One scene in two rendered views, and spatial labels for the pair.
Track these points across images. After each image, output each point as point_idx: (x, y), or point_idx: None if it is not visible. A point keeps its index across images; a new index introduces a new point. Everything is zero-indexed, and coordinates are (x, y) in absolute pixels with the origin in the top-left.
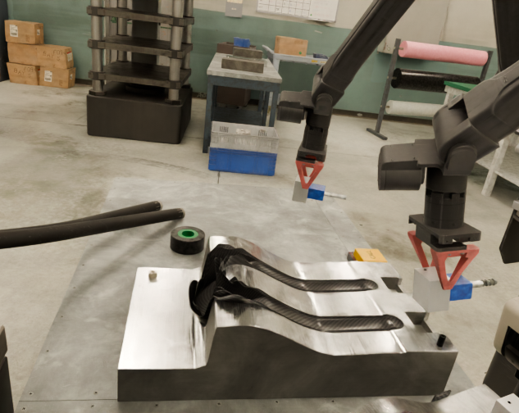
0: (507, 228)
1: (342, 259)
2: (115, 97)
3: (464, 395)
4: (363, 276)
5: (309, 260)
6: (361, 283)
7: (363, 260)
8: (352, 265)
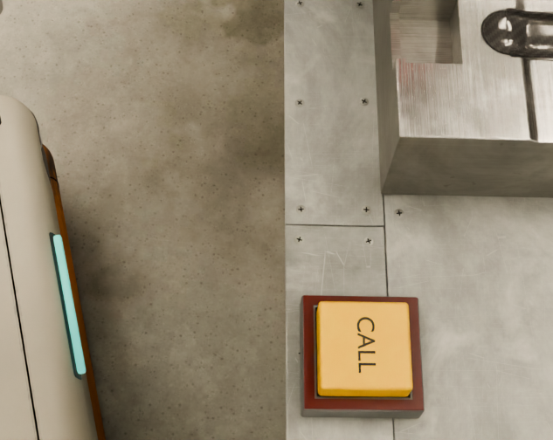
0: None
1: (436, 415)
2: None
3: None
4: (511, 65)
5: None
6: (521, 50)
7: (407, 305)
8: (527, 119)
